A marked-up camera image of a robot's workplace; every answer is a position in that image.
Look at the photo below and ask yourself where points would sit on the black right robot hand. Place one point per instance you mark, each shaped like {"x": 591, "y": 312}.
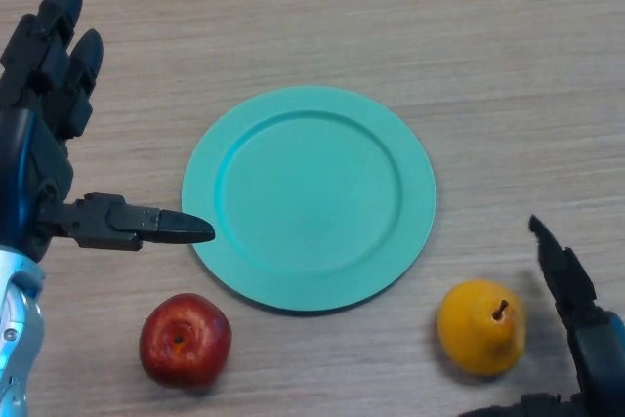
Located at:
{"x": 595, "y": 339}

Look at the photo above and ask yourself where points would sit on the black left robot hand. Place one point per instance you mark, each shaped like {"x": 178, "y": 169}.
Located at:
{"x": 34, "y": 158}

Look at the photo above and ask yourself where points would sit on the yellow pear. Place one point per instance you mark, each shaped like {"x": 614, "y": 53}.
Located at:
{"x": 476, "y": 334}

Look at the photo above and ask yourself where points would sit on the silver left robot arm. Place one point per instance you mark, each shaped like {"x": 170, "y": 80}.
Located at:
{"x": 17, "y": 334}

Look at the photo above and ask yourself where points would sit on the green round plate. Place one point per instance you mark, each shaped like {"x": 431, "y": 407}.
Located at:
{"x": 307, "y": 199}

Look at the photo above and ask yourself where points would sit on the red apple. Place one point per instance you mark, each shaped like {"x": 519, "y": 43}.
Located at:
{"x": 184, "y": 341}

